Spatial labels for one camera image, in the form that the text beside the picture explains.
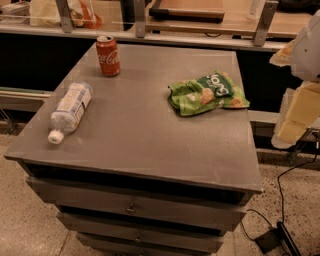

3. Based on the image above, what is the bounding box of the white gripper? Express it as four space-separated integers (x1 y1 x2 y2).
269 10 320 149

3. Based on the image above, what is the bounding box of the red coke can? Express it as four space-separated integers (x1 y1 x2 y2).
96 36 120 77

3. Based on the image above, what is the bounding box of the clear plastic water bottle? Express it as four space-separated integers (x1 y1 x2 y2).
48 81 92 144

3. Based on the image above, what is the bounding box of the green chip bag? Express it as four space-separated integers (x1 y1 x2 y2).
168 70 250 117

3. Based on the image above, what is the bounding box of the wooden board on counter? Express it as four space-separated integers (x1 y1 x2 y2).
149 0 225 23

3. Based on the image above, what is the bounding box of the black floor power box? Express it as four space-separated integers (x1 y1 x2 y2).
254 222 302 256

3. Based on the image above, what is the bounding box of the grey drawer cabinet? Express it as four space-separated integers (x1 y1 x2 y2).
6 44 262 256

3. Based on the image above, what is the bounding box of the orange and white bag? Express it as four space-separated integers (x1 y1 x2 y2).
67 0 102 29

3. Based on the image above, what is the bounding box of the black floor cable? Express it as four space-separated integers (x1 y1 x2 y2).
239 131 320 242

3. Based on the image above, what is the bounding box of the grey metal bracket right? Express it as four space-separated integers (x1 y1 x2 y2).
253 0 279 46

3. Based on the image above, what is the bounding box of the grey metal bracket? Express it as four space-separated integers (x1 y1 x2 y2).
55 0 74 33
253 0 279 46
133 0 146 38

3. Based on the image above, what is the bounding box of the grey metal bracket middle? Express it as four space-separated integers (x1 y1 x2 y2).
133 0 146 38

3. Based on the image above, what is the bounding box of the grey metal bracket left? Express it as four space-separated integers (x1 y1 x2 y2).
55 0 74 33

